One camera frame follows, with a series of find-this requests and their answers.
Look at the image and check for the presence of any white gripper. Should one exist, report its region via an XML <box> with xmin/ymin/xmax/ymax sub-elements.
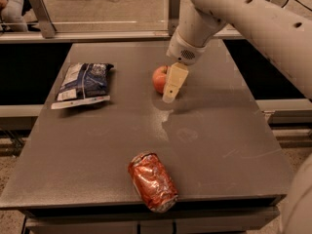
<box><xmin>162</xmin><ymin>30</ymin><xmax>206</xmax><ymax>103</ymax></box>

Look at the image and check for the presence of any red apple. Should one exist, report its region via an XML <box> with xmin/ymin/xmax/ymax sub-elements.
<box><xmin>152</xmin><ymin>65</ymin><xmax>169</xmax><ymax>94</ymax></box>

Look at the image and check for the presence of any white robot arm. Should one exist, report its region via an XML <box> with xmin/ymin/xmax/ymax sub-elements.
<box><xmin>167</xmin><ymin>0</ymin><xmax>312</xmax><ymax>99</ymax></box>

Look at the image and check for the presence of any crushed red coke can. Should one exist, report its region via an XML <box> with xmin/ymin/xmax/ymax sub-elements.
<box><xmin>128</xmin><ymin>152</ymin><xmax>178</xmax><ymax>214</ymax></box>

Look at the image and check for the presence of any blue chip bag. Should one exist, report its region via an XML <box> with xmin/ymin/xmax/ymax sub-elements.
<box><xmin>51</xmin><ymin>63</ymin><xmax>114</xmax><ymax>109</ymax></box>

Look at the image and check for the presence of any middle metal bracket post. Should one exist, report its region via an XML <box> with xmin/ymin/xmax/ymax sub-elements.
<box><xmin>168</xmin><ymin>0</ymin><xmax>180</xmax><ymax>36</ymax></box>

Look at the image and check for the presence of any left metal bracket post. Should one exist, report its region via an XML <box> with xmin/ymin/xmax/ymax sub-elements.
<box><xmin>29</xmin><ymin>0</ymin><xmax>56</xmax><ymax>38</ymax></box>

